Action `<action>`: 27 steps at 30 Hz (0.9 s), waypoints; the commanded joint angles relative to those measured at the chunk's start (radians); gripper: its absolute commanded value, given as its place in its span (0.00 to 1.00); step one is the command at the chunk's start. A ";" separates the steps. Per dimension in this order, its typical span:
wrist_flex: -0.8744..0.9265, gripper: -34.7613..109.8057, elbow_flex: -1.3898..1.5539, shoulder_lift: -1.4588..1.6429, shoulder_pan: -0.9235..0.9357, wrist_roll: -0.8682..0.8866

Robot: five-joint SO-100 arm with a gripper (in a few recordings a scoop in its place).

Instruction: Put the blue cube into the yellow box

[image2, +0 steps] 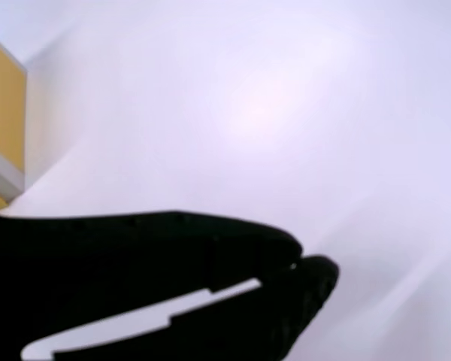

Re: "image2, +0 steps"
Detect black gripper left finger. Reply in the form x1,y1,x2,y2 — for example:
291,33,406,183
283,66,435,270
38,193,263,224
0,208,304,361

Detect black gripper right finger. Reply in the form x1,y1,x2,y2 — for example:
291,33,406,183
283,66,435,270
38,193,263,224
52,254,340,361

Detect yellow open box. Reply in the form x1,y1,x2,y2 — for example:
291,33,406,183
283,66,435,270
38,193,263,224
0,28,27,211

